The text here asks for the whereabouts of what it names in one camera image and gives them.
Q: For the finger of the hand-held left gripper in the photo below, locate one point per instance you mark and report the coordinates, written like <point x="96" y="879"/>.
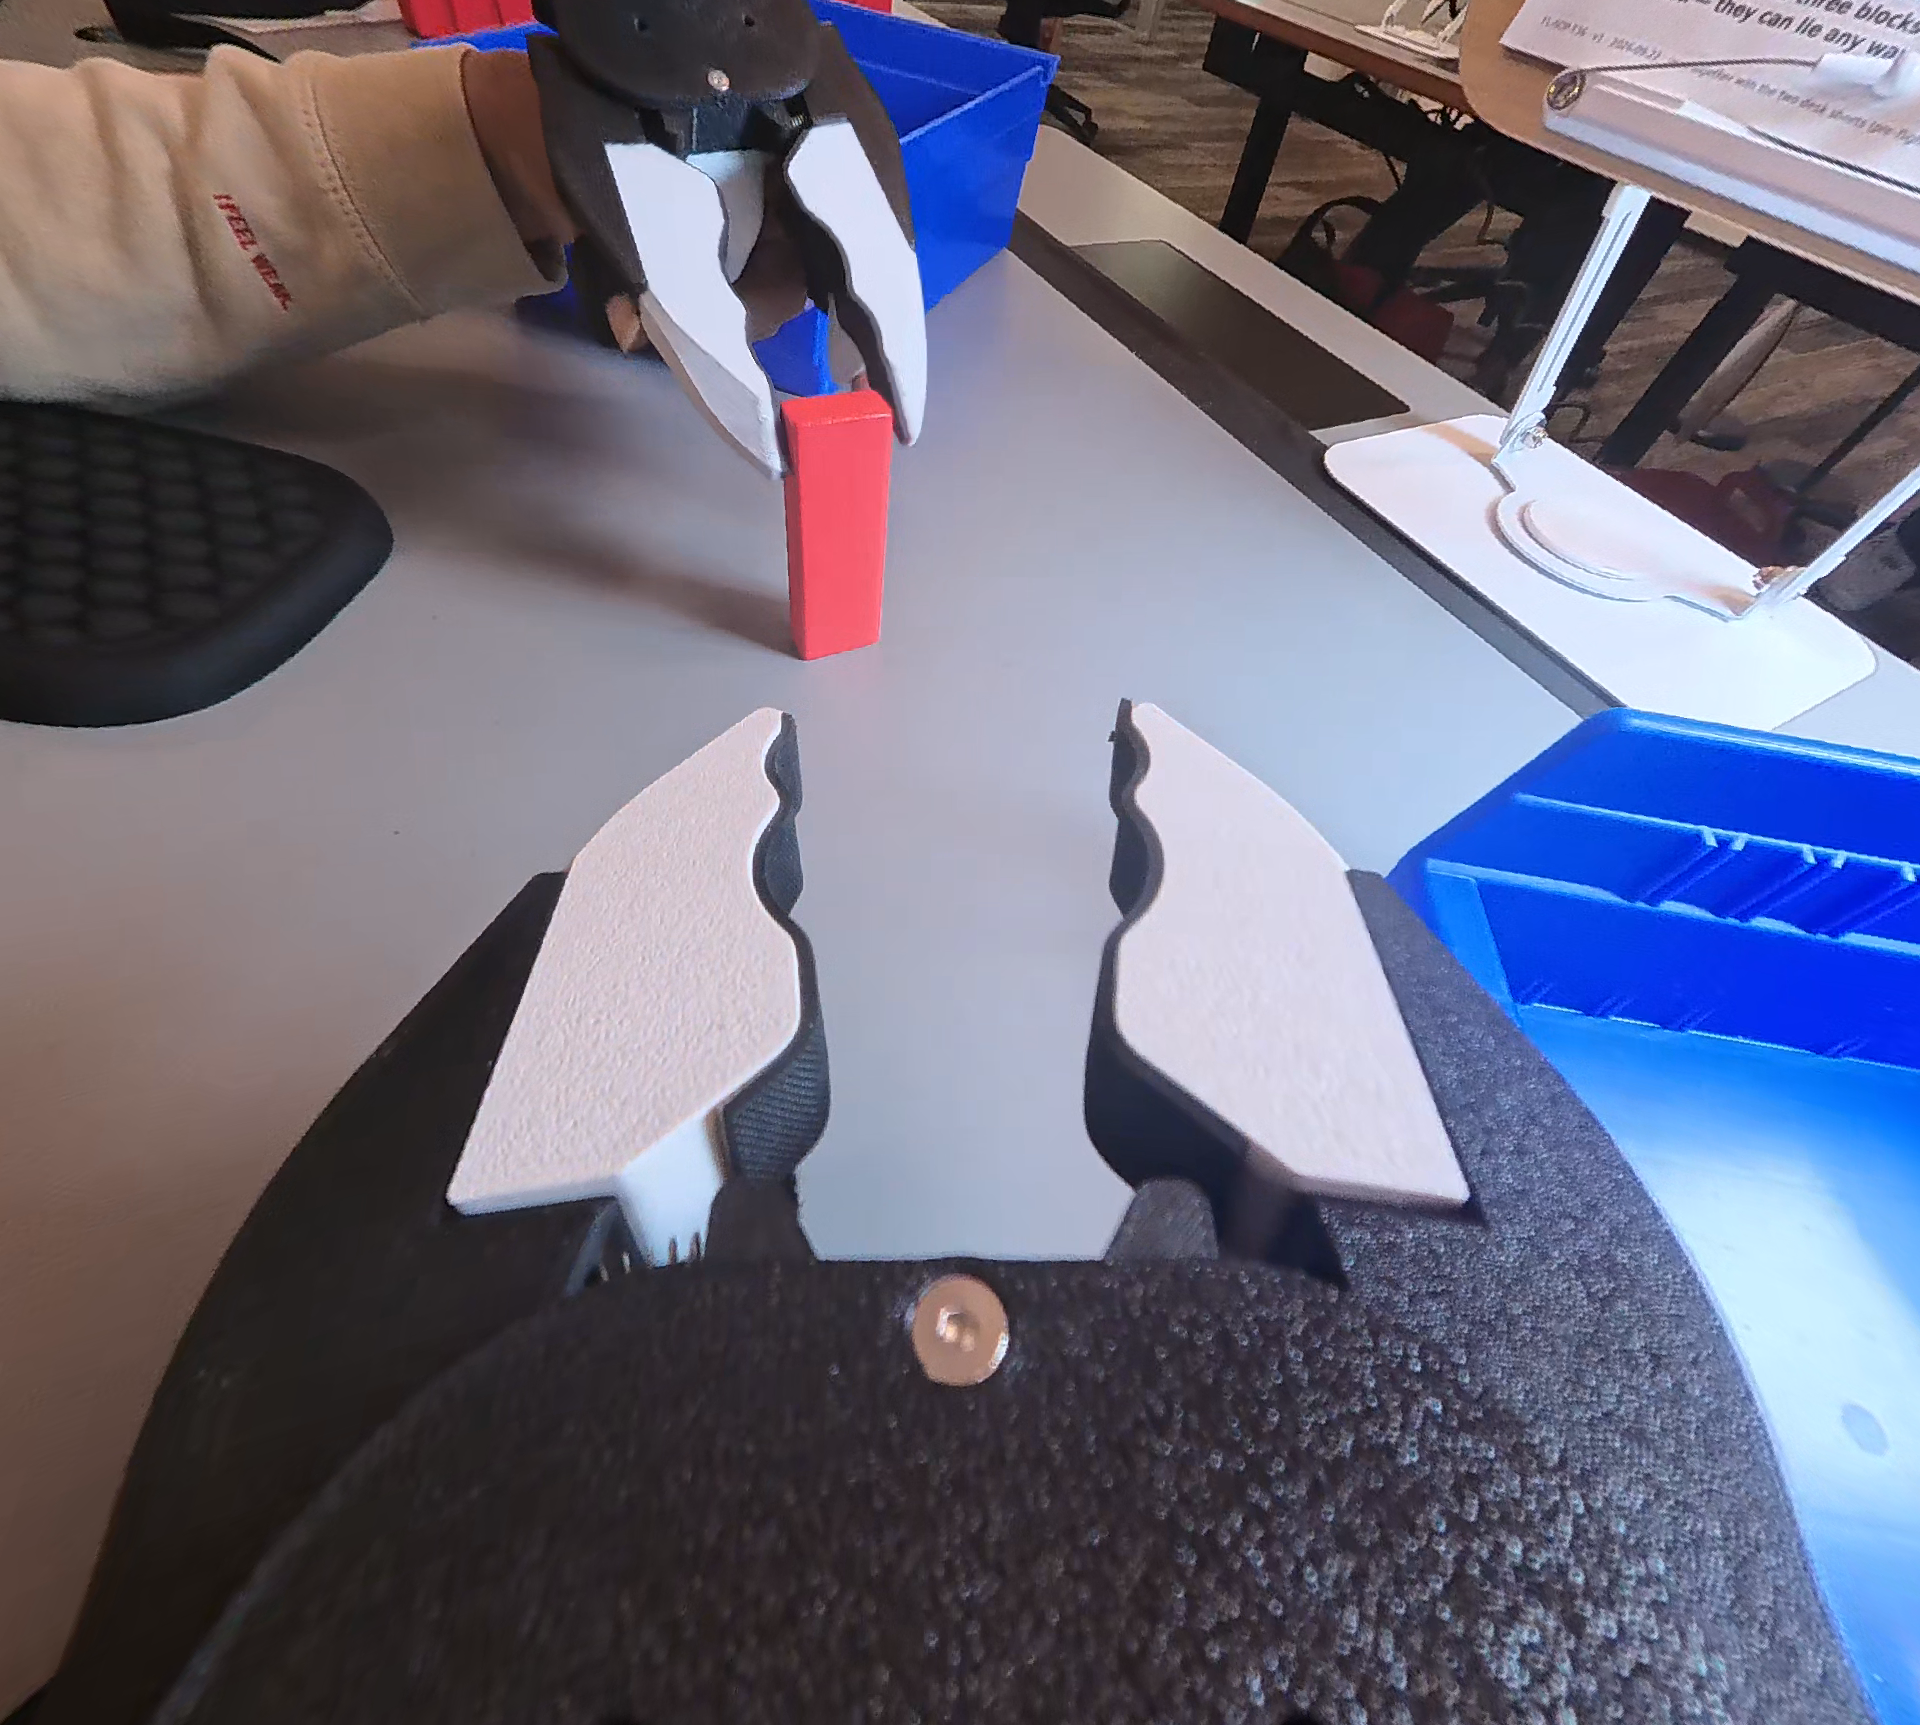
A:
<point x="886" y="256"/>
<point x="690" y="286"/>

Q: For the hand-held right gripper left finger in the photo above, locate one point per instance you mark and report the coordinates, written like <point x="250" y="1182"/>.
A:
<point x="645" y="1004"/>

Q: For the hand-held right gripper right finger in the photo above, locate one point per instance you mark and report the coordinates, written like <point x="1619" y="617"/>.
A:
<point x="1276" y="1004"/>

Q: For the blue plastic bin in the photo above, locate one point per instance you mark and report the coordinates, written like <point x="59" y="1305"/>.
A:
<point x="961" y="135"/>
<point x="1709" y="1125"/>

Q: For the red wooden block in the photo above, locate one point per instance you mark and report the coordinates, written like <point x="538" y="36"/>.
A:
<point x="838" y="526"/>

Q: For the person's left forearm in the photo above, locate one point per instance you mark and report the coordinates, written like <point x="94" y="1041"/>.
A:
<point x="242" y="227"/>

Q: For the wooden office table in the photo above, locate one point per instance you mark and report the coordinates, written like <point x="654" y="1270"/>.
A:
<point x="1320" y="31"/>

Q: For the white document stand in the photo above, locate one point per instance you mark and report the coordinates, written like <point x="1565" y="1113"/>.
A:
<point x="1591" y="555"/>

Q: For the black wrist rest pad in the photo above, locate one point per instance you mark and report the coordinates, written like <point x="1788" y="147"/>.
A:
<point x="152" y="555"/>

